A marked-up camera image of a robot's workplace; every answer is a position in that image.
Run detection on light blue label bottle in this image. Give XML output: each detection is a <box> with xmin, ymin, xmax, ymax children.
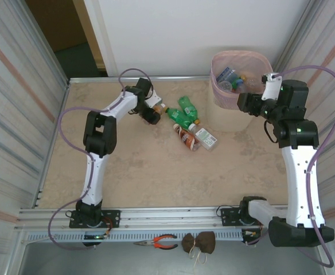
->
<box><xmin>218</xmin><ymin>80</ymin><xmax>234</xmax><ymax>93</ymax></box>

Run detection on pink mesh waste bin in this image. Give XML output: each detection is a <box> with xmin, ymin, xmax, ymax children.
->
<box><xmin>209</xmin><ymin>50</ymin><xmax>274</xmax><ymax>132</ymax></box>

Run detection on brown coffee drink bottle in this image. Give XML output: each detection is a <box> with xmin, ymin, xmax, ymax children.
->
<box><xmin>172</xmin><ymin>123</ymin><xmax>202</xmax><ymax>152</ymax></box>

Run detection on square clear bottle green label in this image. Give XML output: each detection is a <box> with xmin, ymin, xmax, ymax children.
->
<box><xmin>189</xmin><ymin>124</ymin><xmax>219</xmax><ymax>151</ymax></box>

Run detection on grey metal lower shelf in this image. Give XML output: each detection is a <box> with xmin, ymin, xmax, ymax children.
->
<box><xmin>5</xmin><ymin>227</ymin><xmax>335</xmax><ymax>275</ymax></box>

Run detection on aluminium table back rail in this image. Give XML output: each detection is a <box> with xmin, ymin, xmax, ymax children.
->
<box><xmin>67</xmin><ymin>74</ymin><xmax>214</xmax><ymax>84</ymax></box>

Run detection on striped enclosure side panel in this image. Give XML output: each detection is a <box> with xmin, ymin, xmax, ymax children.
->
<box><xmin>0</xmin><ymin>0</ymin><xmax>71</xmax><ymax>218</ymax></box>
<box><xmin>270</xmin><ymin>0</ymin><xmax>335</xmax><ymax>218</ymax></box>

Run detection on white door frame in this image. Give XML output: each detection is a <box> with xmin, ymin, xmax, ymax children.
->
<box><xmin>83</xmin><ymin>0</ymin><xmax>119</xmax><ymax>77</ymax></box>

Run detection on aluminium table side rail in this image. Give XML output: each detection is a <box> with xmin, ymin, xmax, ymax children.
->
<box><xmin>31</xmin><ymin>81</ymin><xmax>71</xmax><ymax>209</ymax></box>

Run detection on aluminium front mounting rail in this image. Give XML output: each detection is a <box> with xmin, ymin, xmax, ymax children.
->
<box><xmin>14</xmin><ymin>203</ymin><xmax>328</xmax><ymax>230</ymax></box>

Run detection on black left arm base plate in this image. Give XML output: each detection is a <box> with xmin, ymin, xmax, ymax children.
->
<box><xmin>69</xmin><ymin>209</ymin><xmax>122</xmax><ymax>229</ymax></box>

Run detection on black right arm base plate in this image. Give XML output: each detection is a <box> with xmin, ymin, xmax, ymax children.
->
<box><xmin>220</xmin><ymin>205</ymin><xmax>251</xmax><ymax>227</ymax></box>

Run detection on grey slotted cable duct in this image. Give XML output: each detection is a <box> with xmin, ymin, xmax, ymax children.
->
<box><xmin>24</xmin><ymin>229</ymin><xmax>244</xmax><ymax>244</ymax></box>

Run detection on orange handled pliers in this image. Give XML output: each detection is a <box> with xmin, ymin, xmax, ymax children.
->
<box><xmin>133</xmin><ymin>234</ymin><xmax>179</xmax><ymax>250</ymax></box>

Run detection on brown cloth bundle with string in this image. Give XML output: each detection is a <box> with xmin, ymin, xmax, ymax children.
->
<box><xmin>181</xmin><ymin>231</ymin><xmax>216</xmax><ymax>269</ymax></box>

